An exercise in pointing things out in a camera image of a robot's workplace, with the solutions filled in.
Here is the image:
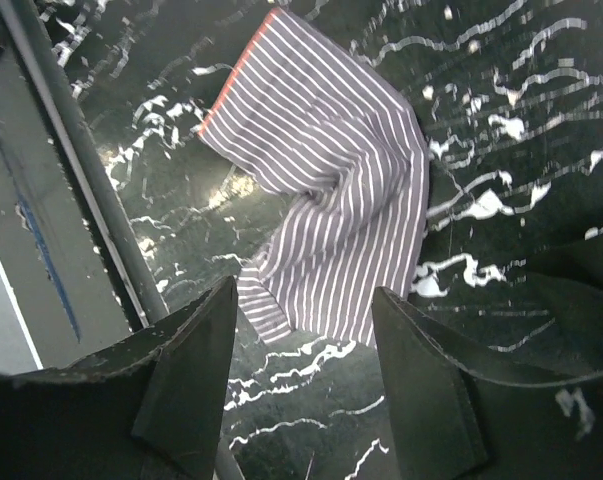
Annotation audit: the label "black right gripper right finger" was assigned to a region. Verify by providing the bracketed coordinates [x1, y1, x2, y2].
[372, 287, 603, 479]

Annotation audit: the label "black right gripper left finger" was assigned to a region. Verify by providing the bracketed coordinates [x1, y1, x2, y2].
[0, 277, 237, 479]

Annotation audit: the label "grey white striped underwear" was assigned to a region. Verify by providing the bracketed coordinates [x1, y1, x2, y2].
[199, 8, 429, 346]

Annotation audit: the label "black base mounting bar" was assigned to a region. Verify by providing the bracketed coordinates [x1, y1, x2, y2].
[0, 1, 168, 326]

